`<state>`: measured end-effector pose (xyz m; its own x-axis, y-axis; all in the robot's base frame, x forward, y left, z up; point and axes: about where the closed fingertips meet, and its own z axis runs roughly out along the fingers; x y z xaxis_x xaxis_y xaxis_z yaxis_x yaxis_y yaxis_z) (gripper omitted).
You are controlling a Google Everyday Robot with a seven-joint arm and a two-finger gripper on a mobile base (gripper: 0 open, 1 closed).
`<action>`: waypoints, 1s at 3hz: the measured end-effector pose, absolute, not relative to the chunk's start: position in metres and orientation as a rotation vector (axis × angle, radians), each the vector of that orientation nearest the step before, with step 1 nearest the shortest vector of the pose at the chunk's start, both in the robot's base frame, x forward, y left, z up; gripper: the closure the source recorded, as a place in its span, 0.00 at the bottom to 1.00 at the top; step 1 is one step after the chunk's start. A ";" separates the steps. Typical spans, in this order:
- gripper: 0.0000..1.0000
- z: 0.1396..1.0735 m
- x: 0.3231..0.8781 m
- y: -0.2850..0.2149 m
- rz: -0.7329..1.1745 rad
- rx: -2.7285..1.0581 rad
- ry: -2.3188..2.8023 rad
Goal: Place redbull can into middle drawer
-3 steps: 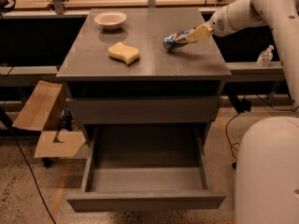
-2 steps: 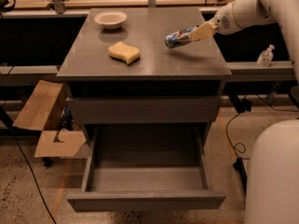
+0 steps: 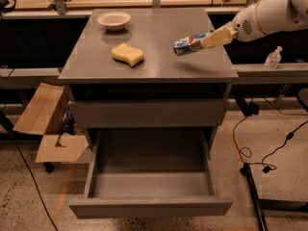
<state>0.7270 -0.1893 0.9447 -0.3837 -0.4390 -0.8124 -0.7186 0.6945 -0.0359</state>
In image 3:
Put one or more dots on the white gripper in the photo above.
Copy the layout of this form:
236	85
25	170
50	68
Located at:
246	24

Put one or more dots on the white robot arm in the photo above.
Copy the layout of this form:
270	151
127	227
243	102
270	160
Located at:
259	20

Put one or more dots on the grey drawer cabinet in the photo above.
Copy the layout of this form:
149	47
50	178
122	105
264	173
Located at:
163	90

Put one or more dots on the open grey middle drawer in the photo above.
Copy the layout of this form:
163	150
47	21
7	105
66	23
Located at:
150	173

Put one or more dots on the clear sanitizer pump bottle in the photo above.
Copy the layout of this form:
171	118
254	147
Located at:
273	58

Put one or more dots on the yellow wavy sponge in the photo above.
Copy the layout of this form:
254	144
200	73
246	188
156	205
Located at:
128	54

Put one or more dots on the white paper bowl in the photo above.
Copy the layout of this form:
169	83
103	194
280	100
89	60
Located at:
114	21

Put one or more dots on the open cardboard box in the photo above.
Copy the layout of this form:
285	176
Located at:
43	116

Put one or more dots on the black headphones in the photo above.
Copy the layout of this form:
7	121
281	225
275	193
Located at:
7	6

